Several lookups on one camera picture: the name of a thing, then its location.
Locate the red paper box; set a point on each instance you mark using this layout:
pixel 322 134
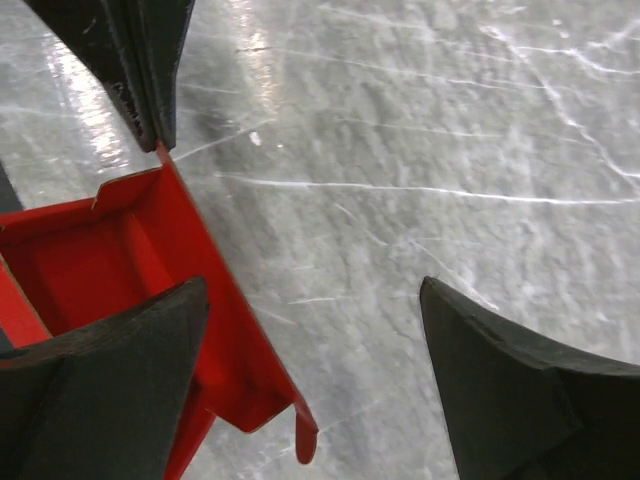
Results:
pixel 71 264

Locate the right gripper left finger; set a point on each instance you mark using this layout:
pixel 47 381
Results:
pixel 103 401

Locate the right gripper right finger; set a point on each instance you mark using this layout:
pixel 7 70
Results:
pixel 519 405

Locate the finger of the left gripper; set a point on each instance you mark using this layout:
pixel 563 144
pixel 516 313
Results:
pixel 159 29
pixel 99 34

